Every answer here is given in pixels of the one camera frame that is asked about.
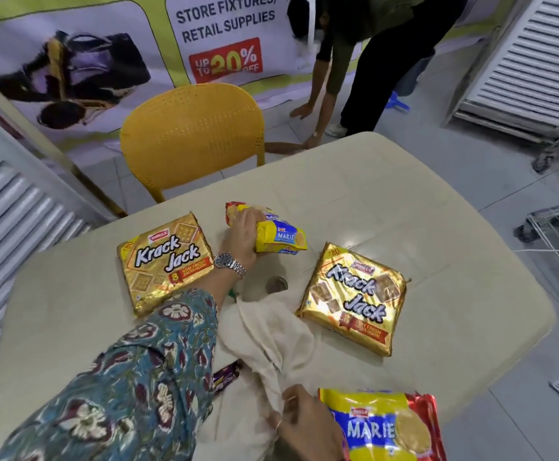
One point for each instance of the person's right hand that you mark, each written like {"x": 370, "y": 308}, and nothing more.
{"x": 308, "y": 432}

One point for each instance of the person's left hand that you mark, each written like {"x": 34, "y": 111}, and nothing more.
{"x": 241, "y": 240}

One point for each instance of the gold Krack Jack packet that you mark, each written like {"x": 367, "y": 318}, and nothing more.
{"x": 356, "y": 297}
{"x": 164, "y": 264}

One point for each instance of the purple biscuit packet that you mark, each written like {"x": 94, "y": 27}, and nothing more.
{"x": 226, "y": 377}

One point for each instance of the person's left forearm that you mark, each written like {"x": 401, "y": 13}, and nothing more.
{"x": 140, "y": 379}

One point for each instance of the silver wristwatch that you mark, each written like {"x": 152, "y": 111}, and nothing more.
{"x": 224, "y": 260}

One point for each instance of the straw broom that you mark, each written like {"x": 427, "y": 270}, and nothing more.
{"x": 284, "y": 148}

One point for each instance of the yellow plastic chair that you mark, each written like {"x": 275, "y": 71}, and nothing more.
{"x": 188, "y": 134}

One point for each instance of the beige plastic table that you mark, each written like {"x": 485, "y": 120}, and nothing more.
{"x": 404, "y": 196}

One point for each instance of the blue dustpan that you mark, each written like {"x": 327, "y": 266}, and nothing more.
{"x": 397, "y": 103}

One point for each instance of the green white promotional banner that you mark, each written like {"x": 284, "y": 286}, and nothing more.
{"x": 222, "y": 23}

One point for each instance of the metal pole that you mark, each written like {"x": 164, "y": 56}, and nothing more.
{"x": 44, "y": 143}

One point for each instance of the metal trolley base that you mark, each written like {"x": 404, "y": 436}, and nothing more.
{"x": 548, "y": 220}

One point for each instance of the white head mount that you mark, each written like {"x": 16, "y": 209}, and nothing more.
{"x": 311, "y": 19}

